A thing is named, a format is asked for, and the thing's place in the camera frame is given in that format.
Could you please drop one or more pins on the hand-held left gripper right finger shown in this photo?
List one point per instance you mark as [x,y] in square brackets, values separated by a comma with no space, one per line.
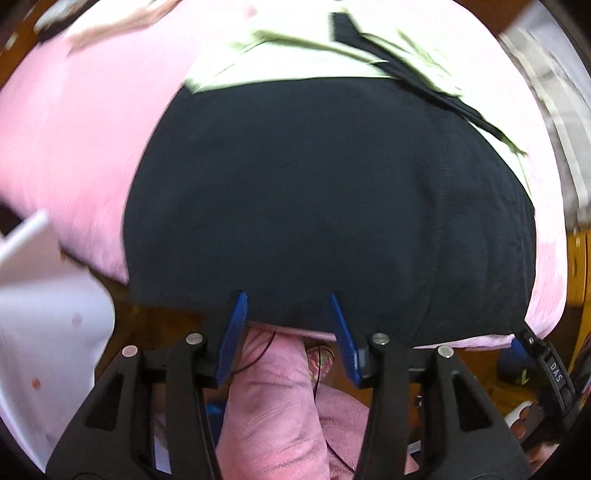
[344,341]

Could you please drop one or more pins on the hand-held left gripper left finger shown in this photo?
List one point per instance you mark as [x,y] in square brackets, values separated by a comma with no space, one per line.
[233,337]

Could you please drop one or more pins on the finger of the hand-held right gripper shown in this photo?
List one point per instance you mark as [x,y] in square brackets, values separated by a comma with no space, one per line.
[531,341]

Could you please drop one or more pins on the green and black hooded jacket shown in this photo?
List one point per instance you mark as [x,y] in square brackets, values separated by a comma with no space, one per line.
[300,194]

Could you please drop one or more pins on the person's right hand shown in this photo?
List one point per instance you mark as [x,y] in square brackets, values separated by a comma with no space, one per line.
[521,422]

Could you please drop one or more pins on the person's right patterned slipper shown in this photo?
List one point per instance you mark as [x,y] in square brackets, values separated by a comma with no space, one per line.
[319,362]

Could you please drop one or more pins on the person's right leg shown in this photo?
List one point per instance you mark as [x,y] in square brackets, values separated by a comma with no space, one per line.
[341,424]

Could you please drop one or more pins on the pink fleece garment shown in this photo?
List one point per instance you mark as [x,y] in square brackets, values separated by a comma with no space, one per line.
[268,415]

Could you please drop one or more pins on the wooden drawer cabinet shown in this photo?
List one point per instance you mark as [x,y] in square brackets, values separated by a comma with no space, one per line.
[579,267]

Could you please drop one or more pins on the white cartoon printed box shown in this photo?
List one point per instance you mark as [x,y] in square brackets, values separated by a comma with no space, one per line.
[46,332]

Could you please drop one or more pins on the beige covered furniture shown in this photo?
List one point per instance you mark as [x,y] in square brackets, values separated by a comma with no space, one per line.
[563,115]

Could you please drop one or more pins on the wooden headboard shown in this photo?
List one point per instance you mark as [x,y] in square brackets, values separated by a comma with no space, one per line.
[14,64]

